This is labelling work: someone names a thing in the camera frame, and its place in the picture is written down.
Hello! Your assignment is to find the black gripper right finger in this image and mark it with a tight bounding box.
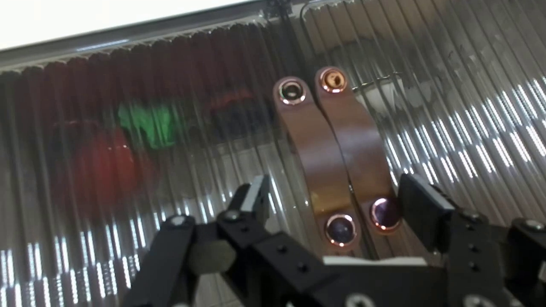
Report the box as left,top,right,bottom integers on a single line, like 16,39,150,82
398,172,546,307

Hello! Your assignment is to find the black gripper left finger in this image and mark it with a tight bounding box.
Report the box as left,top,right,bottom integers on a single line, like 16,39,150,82
121,174,331,307

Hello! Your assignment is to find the copper door handle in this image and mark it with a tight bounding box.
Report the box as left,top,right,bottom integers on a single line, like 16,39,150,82
272,75,364,250
314,65,406,233

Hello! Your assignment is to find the ribbed translucent cabinet door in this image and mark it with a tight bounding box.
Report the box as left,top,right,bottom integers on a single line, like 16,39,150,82
295,0,546,269
0,13,372,307

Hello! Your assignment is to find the red object inside cabinet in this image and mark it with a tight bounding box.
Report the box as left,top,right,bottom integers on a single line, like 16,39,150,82
67,126,147,220

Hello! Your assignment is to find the green object inside cabinet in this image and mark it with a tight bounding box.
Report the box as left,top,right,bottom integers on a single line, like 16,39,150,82
118,100,186,150

